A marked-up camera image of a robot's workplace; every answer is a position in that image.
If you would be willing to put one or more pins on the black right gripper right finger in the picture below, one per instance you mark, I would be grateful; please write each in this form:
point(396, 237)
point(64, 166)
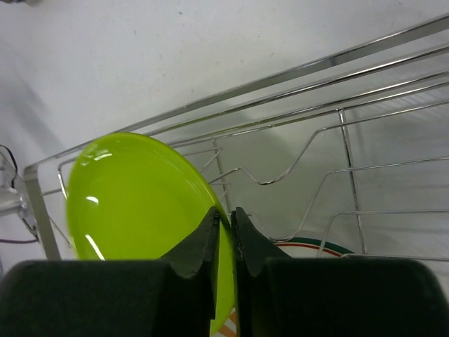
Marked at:
point(278, 295)

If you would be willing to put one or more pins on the lime green plate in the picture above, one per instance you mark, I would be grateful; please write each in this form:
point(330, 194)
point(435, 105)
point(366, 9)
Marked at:
point(131, 197)

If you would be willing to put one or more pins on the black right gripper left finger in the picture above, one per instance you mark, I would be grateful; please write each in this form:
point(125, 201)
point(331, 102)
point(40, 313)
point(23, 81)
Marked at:
point(174, 295)

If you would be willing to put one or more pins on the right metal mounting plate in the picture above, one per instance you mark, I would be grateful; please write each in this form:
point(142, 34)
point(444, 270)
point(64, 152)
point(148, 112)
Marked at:
point(14, 197)

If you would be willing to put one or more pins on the wire dish rack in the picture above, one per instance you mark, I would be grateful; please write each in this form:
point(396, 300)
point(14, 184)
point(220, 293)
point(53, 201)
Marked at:
point(351, 146)

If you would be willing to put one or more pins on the white plate with red rim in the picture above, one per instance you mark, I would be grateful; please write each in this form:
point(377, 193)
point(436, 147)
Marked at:
point(299, 247)

